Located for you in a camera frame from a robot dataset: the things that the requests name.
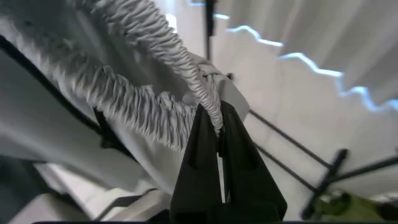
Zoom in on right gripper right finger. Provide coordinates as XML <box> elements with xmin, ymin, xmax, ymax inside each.
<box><xmin>219</xmin><ymin>100</ymin><xmax>287</xmax><ymax>222</ymax></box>

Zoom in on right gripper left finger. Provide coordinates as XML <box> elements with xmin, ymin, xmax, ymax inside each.
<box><xmin>170</xmin><ymin>103</ymin><xmax>223</xmax><ymax>222</ymax></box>

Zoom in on pale grey shorts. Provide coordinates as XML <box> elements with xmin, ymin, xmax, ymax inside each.
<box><xmin>0</xmin><ymin>0</ymin><xmax>251</xmax><ymax>195</ymax></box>

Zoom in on green garment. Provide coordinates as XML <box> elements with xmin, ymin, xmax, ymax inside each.
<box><xmin>312</xmin><ymin>191</ymin><xmax>398</xmax><ymax>222</ymax></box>

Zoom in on black clothes rack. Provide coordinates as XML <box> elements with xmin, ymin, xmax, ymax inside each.
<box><xmin>203</xmin><ymin>0</ymin><xmax>398</xmax><ymax>220</ymax></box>

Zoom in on white curtain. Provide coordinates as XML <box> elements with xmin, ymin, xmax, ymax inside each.
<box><xmin>217</xmin><ymin>0</ymin><xmax>398</xmax><ymax>111</ymax></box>

